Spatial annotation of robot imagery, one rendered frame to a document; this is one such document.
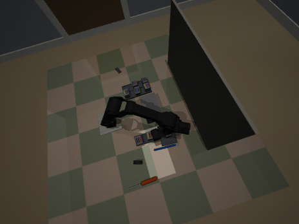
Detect red-brown screwdriver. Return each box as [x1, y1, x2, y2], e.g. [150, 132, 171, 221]
[128, 176, 158, 190]

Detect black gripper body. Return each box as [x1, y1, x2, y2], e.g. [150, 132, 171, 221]
[151, 128, 173, 141]

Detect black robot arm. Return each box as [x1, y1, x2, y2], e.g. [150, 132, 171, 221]
[101, 97, 191, 135]

